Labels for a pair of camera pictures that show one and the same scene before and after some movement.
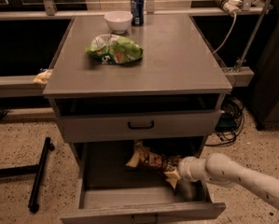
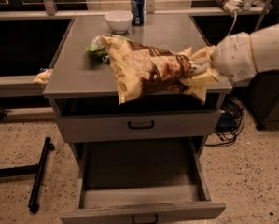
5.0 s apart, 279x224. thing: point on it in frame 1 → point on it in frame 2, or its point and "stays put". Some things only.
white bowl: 118,21 stays put
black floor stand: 39,170 stays put
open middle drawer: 110,192 stays put
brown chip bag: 142,156 → 144,73
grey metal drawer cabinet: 133,125 stays put
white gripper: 185,168 → 233,59
